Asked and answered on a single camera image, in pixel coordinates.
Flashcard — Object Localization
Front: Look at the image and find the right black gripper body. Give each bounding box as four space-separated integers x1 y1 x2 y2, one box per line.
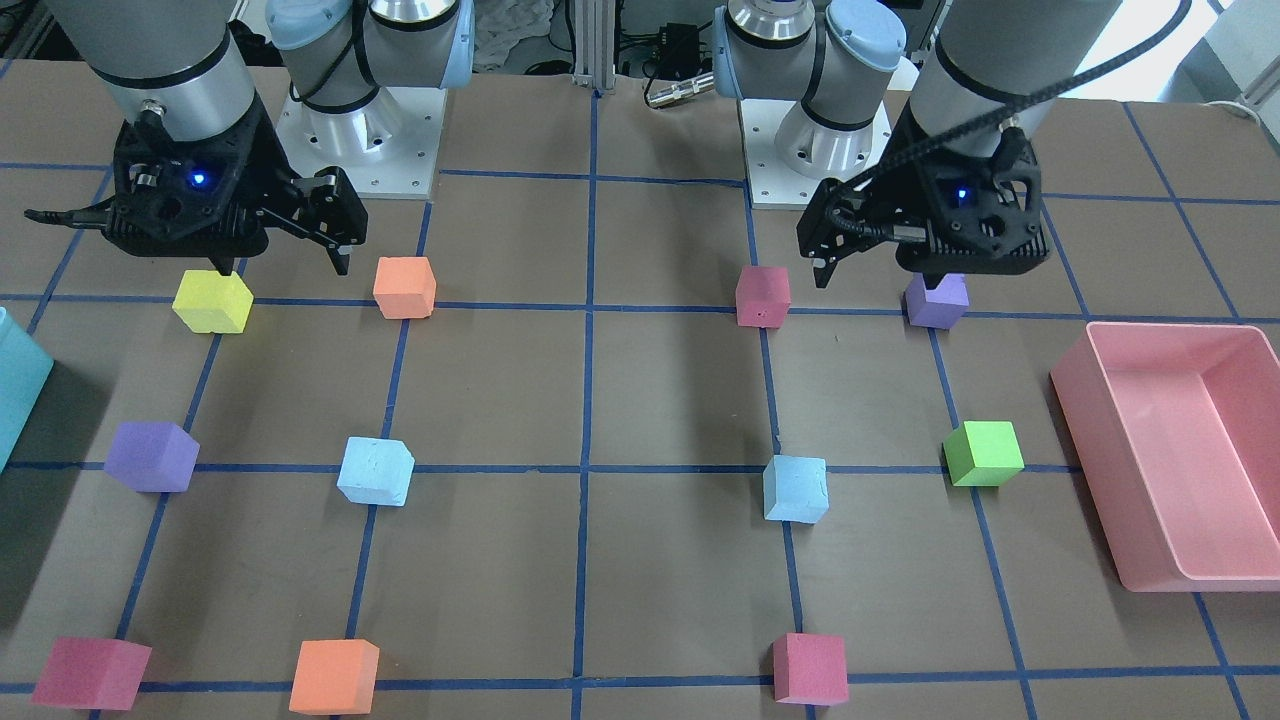
26 100 369 277

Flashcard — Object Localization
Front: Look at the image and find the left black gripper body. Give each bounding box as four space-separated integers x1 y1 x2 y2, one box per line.
797 128 1050 290

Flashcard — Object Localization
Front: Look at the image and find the orange block near arm bases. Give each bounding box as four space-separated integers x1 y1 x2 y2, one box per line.
372 256 436 320

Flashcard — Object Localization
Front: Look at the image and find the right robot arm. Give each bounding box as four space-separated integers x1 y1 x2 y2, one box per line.
26 1 475 275

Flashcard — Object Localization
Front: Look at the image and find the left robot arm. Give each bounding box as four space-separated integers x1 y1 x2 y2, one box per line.
713 1 1117 288

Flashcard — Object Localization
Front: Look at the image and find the pink block near base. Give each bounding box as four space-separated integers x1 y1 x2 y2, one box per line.
735 265 792 329

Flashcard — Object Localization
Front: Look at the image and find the purple block near pink tray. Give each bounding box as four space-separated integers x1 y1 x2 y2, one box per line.
904 273 970 331

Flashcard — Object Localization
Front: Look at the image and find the yellow block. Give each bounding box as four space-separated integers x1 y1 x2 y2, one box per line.
172 269 253 334

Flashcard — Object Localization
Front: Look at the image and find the cyan tray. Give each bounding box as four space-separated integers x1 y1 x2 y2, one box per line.
1 307 54 470

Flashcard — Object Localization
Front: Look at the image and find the green block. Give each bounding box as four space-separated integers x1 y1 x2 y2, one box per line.
943 420 1025 487

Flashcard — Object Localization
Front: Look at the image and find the purple block near cyan tray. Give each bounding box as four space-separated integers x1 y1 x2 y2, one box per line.
104 421 200 493

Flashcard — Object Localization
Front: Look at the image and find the pink tray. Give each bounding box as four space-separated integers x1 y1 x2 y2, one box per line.
1051 322 1279 592

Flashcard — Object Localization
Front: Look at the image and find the pink block far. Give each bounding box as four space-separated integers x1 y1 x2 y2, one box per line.
771 632 850 707
29 635 152 711

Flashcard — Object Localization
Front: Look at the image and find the orange block far side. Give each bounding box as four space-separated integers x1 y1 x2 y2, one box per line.
289 639 380 716

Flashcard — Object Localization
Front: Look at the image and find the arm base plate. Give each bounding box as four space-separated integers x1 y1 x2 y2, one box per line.
739 99 891 210
275 88 449 200

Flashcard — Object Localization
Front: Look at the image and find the aluminium frame post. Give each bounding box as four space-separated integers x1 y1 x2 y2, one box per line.
567 0 617 97

